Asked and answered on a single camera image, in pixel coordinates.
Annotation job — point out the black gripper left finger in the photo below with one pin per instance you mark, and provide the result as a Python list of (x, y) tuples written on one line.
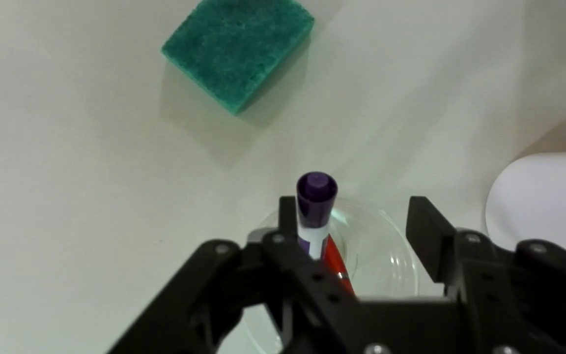
[(230, 296)]

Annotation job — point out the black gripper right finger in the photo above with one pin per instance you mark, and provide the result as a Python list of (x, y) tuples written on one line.
[(524, 296)]

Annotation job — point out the white cup blue inside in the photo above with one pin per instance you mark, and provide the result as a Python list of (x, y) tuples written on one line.
[(538, 197)]

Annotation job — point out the green sponge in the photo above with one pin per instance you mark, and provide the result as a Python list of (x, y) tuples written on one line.
[(239, 46)]

